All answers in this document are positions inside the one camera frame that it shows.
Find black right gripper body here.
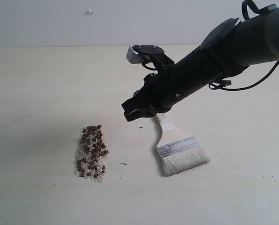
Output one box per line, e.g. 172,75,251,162
135,70,184,115

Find white wooden brush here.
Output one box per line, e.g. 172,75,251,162
154,113,210,177

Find brown and white grains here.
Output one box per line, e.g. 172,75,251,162
74,124,109,183

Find white blob on wall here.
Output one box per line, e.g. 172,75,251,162
86,9,94,15

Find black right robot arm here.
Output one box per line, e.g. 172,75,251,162
122,0,279,121

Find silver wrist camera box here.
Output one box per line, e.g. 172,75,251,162
126,45,165,64

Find black camera cable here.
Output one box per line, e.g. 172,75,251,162
140,0,279,92

